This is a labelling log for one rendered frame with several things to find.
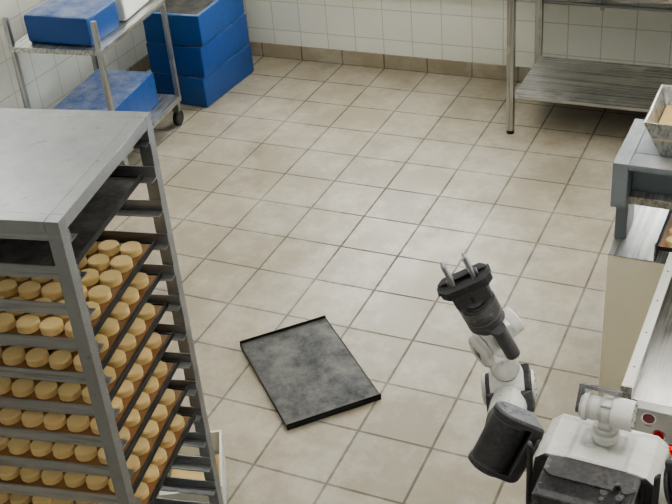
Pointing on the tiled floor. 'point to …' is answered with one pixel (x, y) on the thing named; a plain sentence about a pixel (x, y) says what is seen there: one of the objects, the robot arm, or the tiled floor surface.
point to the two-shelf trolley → (104, 60)
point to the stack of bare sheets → (308, 372)
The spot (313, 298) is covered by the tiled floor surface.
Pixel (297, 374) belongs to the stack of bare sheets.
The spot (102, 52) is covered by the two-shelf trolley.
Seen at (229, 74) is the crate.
